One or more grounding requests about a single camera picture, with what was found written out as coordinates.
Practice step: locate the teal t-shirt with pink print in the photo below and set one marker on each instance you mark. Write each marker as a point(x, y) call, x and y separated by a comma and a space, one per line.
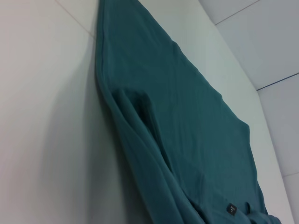
point(175, 116)

